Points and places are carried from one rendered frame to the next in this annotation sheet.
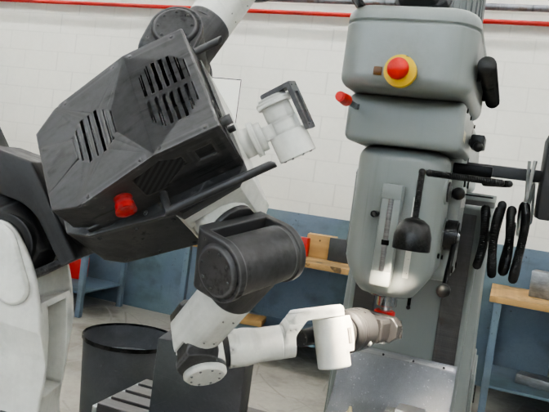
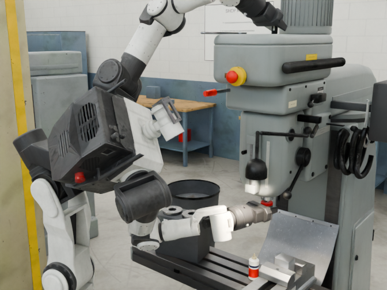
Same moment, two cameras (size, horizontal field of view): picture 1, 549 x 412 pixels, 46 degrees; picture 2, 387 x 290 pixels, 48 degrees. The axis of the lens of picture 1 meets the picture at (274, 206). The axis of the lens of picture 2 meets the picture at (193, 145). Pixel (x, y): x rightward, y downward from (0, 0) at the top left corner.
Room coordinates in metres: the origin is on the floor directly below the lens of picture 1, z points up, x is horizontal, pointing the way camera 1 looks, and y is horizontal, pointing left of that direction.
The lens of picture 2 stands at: (-0.14, -0.52, 1.88)
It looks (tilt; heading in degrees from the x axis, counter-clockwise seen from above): 14 degrees down; 19
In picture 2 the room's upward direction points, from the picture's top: straight up
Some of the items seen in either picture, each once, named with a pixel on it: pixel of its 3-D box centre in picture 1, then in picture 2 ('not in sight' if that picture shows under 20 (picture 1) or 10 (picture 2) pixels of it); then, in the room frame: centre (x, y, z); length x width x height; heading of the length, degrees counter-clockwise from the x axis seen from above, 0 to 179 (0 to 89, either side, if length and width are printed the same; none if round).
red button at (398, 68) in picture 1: (398, 69); (232, 76); (1.19, -0.19, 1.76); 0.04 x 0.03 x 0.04; 70
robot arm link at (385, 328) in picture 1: (363, 328); (249, 214); (1.35, -0.22, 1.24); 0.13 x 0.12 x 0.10; 54
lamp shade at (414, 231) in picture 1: (412, 233); (256, 167); (1.22, -0.27, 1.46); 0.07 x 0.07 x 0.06
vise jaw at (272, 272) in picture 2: not in sight; (276, 274); (1.35, -0.34, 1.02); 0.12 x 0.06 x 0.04; 68
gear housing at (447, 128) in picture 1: (414, 129); (277, 93); (1.47, -0.29, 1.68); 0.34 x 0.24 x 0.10; 160
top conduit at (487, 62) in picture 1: (488, 86); (315, 64); (1.41, -0.43, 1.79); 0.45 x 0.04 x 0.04; 160
